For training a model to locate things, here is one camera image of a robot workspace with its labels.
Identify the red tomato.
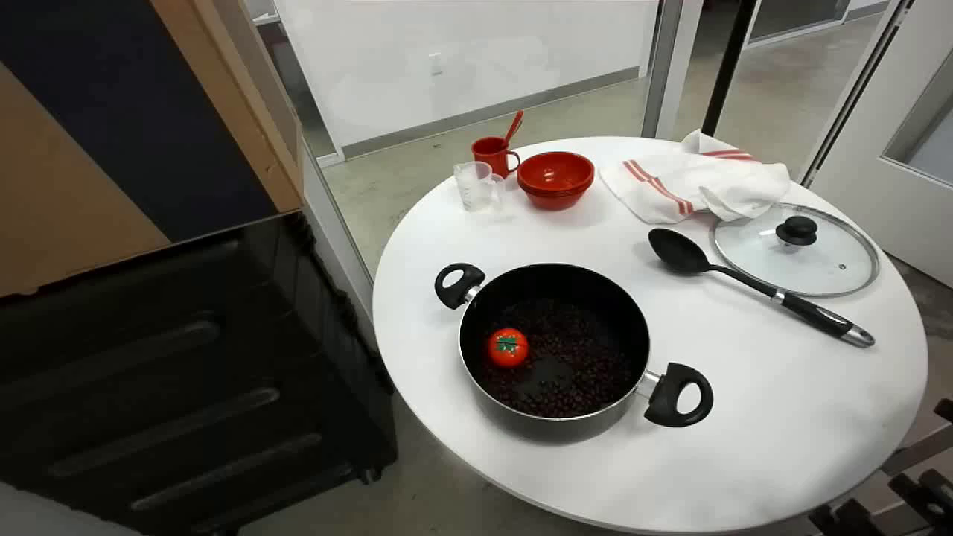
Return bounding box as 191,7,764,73
486,324,533,373

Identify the clear glass cup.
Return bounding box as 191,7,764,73
452,159,507,214

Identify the black serving spoon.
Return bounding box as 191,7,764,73
645,226,877,352

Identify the glass lid with black knob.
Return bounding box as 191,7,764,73
708,204,883,300

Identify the red spoon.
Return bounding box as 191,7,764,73
501,107,526,151

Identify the red bowl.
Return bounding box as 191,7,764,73
514,150,597,214

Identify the black camera tripod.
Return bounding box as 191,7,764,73
699,0,763,141

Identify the white door with window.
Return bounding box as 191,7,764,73
800,0,953,291

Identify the red cup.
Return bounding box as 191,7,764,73
466,135,523,183

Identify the black two-handled pot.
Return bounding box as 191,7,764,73
431,259,718,442

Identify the white towel with red stripes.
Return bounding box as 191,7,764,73
597,129,797,226

